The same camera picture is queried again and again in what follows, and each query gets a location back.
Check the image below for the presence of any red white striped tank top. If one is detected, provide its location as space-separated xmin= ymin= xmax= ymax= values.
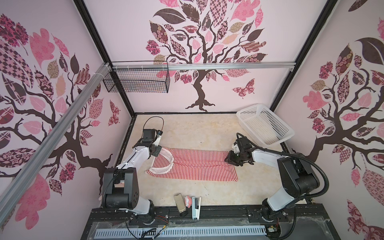
xmin=146 ymin=147 xmax=238 ymax=182

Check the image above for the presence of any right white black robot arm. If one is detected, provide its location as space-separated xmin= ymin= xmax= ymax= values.
xmin=225 ymin=133 xmax=320 ymax=222

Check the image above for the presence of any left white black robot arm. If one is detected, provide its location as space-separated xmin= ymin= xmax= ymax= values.
xmin=101 ymin=129 xmax=163 ymax=218

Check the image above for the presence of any white plastic mesh basket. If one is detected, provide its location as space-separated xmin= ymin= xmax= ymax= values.
xmin=236 ymin=104 xmax=295 ymax=147

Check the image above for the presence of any tan rectangular block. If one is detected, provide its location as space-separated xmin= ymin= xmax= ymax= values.
xmin=174 ymin=194 xmax=187 ymax=214

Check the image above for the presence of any small pink toy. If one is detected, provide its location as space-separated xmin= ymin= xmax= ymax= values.
xmin=184 ymin=196 xmax=193 ymax=208

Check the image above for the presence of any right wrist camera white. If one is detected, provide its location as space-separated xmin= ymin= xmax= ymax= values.
xmin=232 ymin=144 xmax=240 ymax=154

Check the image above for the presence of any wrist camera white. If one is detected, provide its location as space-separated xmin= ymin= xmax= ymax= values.
xmin=232 ymin=144 xmax=240 ymax=154
xmin=153 ymin=130 xmax=163 ymax=146

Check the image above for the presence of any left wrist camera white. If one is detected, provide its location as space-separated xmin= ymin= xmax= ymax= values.
xmin=153 ymin=130 xmax=163 ymax=146

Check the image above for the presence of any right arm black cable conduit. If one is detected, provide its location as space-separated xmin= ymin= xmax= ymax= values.
xmin=236 ymin=132 xmax=330 ymax=200

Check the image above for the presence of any black wire basket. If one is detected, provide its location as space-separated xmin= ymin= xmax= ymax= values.
xmin=103 ymin=60 xmax=171 ymax=94

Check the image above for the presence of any white slotted cable duct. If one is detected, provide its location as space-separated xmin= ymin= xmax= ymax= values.
xmin=93 ymin=226 xmax=267 ymax=240

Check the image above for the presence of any aluminium rail back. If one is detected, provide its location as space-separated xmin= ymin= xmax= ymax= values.
xmin=112 ymin=62 xmax=296 ymax=71

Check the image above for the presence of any aluminium rail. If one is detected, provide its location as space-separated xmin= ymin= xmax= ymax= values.
xmin=112 ymin=62 xmax=296 ymax=71
xmin=1 ymin=63 xmax=110 ymax=224

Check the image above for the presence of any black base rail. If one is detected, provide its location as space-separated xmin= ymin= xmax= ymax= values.
xmin=88 ymin=204 xmax=329 ymax=226

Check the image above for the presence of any aluminium rail left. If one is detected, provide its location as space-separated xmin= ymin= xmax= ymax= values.
xmin=1 ymin=63 xmax=110 ymax=224

